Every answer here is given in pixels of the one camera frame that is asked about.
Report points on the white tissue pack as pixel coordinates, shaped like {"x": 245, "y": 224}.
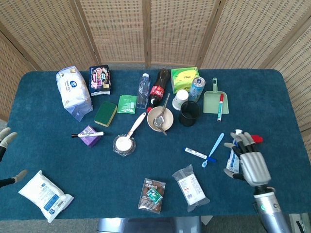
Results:
{"x": 73, "y": 92}

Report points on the cola bottle red label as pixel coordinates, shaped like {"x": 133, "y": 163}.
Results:
{"x": 157, "y": 91}

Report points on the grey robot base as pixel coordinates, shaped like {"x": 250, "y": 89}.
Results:
{"x": 150, "y": 225}

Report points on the green yellow sponge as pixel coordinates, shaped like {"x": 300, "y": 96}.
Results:
{"x": 105, "y": 113}

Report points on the purple box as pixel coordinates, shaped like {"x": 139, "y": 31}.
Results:
{"x": 90, "y": 141}

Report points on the red toy block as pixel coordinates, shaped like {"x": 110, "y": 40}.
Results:
{"x": 257, "y": 138}

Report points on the dark blue snack packet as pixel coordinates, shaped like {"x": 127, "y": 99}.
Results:
{"x": 100, "y": 80}

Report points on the green tissue box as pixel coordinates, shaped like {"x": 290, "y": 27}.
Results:
{"x": 182, "y": 77}

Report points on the green sachet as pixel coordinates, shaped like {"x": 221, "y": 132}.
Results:
{"x": 126, "y": 104}

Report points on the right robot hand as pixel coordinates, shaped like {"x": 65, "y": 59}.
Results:
{"x": 253, "y": 167}

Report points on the light green dustpan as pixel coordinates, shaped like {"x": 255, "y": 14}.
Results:
{"x": 211, "y": 103}

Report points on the white small marker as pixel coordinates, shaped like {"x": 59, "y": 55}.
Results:
{"x": 194, "y": 152}

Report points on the black white pen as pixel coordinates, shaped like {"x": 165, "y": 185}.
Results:
{"x": 91, "y": 134}

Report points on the white paper cup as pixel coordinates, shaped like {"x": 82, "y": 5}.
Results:
{"x": 180, "y": 98}

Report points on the brown sachet pack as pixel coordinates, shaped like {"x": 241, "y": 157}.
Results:
{"x": 150, "y": 206}

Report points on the red white marker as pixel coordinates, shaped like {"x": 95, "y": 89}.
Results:
{"x": 220, "y": 106}

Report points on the white wet wipes pack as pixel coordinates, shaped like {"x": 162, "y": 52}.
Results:
{"x": 43, "y": 194}

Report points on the blue carpet table cover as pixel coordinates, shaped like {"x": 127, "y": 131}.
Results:
{"x": 97, "y": 165}

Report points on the metal spoon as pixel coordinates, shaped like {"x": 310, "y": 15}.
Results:
{"x": 159, "y": 121}

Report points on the white blue toothpaste tube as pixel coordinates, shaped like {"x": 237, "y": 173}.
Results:
{"x": 233, "y": 160}

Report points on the white metal frame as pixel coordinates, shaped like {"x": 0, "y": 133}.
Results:
{"x": 301, "y": 223}

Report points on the black cup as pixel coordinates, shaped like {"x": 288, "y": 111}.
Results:
{"x": 189, "y": 115}

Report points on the clear water bottle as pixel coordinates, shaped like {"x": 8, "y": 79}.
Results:
{"x": 143, "y": 93}

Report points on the light blue toothbrush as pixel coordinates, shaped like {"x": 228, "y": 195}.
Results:
{"x": 215, "y": 146}

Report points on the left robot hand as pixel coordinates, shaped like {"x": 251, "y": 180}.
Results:
{"x": 7, "y": 138}

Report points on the wooden rattan folding screen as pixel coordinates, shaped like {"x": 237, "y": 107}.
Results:
{"x": 121, "y": 24}

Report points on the clear pack white pads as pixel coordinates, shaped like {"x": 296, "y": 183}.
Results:
{"x": 190, "y": 188}

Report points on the teal drink can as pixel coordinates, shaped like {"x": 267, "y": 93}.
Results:
{"x": 197, "y": 90}

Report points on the beige bowl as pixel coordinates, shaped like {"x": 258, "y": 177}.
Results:
{"x": 167, "y": 120}

